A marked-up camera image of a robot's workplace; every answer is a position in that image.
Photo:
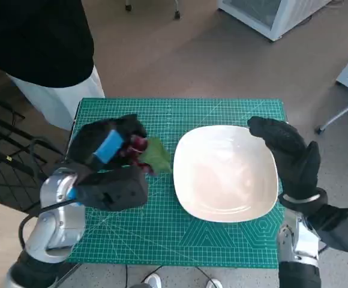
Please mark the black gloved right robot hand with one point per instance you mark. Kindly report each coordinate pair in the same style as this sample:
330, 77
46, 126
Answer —
297, 162

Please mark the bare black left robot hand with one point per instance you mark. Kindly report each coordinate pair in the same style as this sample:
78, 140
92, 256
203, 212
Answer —
87, 144

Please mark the red toy grape bunch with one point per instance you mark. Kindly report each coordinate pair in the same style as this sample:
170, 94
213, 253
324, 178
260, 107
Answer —
157, 156

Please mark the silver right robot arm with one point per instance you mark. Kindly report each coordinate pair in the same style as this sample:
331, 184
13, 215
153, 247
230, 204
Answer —
297, 255

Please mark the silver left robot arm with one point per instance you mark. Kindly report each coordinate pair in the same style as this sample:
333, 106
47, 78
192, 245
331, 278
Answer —
57, 231

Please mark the white square plate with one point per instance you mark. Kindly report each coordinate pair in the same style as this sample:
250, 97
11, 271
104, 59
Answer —
225, 174

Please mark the grey metal leg with caster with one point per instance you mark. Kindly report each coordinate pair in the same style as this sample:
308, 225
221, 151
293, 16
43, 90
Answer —
342, 112

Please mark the person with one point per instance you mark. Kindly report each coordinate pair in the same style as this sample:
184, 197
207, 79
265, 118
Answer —
33, 39

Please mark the green cutting mat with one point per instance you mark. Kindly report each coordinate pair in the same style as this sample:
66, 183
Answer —
168, 234

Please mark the chair leg with caster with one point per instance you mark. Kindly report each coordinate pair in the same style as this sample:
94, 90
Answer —
128, 5
177, 10

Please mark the white shoe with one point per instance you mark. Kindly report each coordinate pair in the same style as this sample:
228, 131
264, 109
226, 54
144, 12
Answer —
215, 283
153, 282

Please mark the large white mesh-door cabinet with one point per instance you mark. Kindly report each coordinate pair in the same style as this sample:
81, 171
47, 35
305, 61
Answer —
270, 15

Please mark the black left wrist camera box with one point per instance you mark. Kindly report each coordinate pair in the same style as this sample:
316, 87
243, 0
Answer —
117, 189

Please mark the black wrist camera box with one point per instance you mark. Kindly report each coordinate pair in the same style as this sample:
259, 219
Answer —
339, 231
117, 189

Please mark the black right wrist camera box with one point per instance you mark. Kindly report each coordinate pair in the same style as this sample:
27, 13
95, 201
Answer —
339, 231

